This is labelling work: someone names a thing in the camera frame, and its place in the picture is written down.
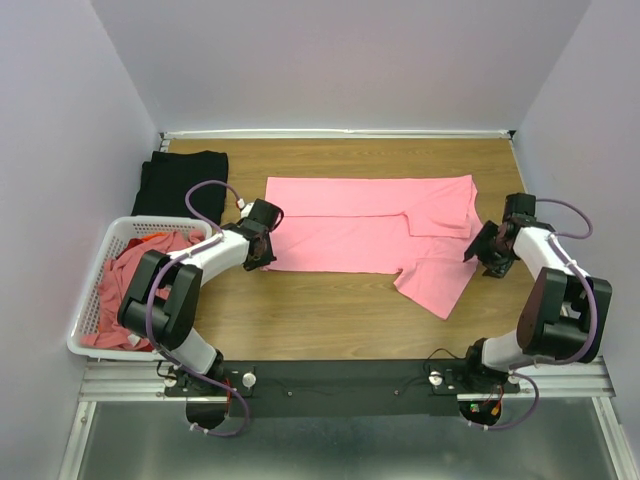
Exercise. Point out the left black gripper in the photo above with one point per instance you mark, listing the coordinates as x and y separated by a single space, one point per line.
269 257

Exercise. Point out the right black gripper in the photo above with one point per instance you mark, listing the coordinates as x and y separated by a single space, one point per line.
496 268

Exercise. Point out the pink t shirt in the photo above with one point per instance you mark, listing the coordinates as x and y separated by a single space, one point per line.
416 229

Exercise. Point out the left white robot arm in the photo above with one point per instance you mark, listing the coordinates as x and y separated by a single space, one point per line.
162 297

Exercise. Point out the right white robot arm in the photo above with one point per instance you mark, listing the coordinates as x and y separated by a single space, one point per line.
563 319

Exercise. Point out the folded black t shirt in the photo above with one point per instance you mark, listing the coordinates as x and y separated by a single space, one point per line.
167 177

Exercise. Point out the white plastic laundry basket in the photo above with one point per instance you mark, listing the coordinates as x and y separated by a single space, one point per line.
117 236

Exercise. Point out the red t shirt in basket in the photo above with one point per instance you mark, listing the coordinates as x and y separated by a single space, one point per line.
131 256

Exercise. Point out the salmon t shirt in basket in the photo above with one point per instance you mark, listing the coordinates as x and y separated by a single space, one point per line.
117 276

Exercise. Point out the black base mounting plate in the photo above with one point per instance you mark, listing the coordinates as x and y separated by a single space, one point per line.
289 389

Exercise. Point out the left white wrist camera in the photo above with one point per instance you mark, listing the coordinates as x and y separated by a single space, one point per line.
242 205

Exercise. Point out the aluminium frame rail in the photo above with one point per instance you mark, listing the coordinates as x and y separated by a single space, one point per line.
333 133

